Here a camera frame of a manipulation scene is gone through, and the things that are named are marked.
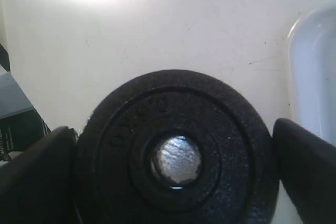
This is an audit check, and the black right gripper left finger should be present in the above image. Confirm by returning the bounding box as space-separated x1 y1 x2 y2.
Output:
1 127 78 223

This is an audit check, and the white plastic tray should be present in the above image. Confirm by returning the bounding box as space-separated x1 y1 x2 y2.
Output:
287 4 335 146

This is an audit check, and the chrome dumbbell bar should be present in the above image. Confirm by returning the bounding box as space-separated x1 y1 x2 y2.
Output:
150 134 202 190

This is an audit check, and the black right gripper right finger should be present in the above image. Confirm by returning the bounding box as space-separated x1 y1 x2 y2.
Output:
272 119 335 223

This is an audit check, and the grey box beside table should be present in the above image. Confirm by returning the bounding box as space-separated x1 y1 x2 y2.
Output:
1 46 50 162

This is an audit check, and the black added weight plate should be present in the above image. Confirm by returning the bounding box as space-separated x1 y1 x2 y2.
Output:
73 70 279 223

